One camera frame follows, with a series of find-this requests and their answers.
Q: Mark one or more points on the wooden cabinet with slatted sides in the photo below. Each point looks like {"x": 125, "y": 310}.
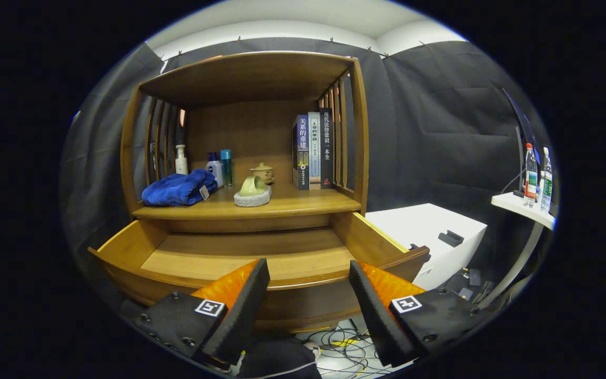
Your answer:
{"x": 245, "y": 131}

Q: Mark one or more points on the white pump bottle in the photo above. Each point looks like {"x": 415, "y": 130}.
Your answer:
{"x": 181, "y": 164}

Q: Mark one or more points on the book with black spine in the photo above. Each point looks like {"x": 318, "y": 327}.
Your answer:
{"x": 326, "y": 150}

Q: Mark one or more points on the wooden countertop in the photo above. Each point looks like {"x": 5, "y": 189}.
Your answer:
{"x": 308, "y": 201}

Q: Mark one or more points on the beige lidded tea cup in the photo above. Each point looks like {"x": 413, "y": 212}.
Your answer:
{"x": 263, "y": 171}

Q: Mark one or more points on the book with white spine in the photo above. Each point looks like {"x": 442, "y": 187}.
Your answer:
{"x": 314, "y": 152}

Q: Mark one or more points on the teal slim bottle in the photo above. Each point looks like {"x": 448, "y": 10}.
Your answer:
{"x": 226, "y": 168}

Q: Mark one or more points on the green scrubber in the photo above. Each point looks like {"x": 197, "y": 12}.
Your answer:
{"x": 253, "y": 190}

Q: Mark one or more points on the wooden drawer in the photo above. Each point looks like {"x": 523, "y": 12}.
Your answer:
{"x": 240, "y": 252}

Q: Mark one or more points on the white low cabinet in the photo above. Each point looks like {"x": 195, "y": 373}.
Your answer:
{"x": 413, "y": 226}

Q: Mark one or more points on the water bottle with red label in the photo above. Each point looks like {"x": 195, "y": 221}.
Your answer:
{"x": 530, "y": 176}

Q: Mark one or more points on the white bottle with blue cap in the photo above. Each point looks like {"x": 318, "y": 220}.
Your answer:
{"x": 214, "y": 169}

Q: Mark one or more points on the black backdrop cloth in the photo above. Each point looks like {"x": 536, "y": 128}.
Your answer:
{"x": 440, "y": 131}

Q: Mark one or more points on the blue folded towel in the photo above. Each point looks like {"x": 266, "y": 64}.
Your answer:
{"x": 177, "y": 190}

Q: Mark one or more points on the water bottle with green label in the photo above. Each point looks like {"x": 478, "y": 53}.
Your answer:
{"x": 546, "y": 181}

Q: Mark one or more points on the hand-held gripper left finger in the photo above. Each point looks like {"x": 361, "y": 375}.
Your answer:
{"x": 240, "y": 316}

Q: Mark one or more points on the white side table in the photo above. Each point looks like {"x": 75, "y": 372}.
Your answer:
{"x": 513, "y": 202}

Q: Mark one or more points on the black computer case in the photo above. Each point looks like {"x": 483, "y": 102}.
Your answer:
{"x": 468, "y": 287}

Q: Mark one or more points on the book with blue spine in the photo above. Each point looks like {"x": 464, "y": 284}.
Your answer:
{"x": 302, "y": 152}

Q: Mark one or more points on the person's dark clothing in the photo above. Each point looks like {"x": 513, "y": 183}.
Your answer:
{"x": 276, "y": 360}

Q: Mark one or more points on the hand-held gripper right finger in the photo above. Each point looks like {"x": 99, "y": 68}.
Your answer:
{"x": 376, "y": 316}

